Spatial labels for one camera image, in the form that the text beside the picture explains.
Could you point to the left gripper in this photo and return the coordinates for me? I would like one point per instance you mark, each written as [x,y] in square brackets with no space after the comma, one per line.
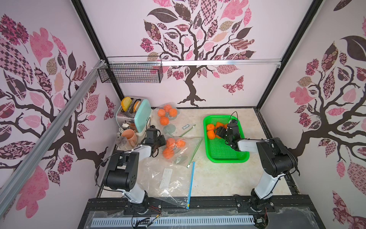
[162,142]

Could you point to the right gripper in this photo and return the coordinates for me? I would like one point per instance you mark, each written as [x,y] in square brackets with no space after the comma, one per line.
[224,133]

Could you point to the orange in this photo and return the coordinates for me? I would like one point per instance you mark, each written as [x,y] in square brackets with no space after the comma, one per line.
[219,124]
[211,134]
[210,127]

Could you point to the green-zip bag of oranges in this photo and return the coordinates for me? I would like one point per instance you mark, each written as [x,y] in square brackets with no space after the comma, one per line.
[180,151]

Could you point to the blue-zip clear bag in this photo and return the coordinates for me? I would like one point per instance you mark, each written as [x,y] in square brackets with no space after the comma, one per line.
[167,181]

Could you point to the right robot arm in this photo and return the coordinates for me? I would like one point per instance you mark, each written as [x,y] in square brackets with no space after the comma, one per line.
[276,159]

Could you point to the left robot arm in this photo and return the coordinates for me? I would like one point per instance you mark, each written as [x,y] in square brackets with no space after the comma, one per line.
[121,173]

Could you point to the pink ceramic mug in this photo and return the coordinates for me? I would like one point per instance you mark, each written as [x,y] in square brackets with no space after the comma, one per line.
[131,137]

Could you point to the clear glass cup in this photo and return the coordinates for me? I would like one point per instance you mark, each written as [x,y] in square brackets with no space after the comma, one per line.
[123,144]

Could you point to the mint green toaster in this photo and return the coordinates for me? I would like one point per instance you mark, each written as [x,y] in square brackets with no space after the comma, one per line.
[136,117]

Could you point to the yellow toast slice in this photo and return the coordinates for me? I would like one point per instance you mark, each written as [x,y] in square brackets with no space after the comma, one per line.
[125,103]

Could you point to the black wire wall basket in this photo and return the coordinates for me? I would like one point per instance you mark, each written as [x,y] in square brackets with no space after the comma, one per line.
[132,69]

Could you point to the white cable duct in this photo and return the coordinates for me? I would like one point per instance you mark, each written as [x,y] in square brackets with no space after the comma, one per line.
[141,222]

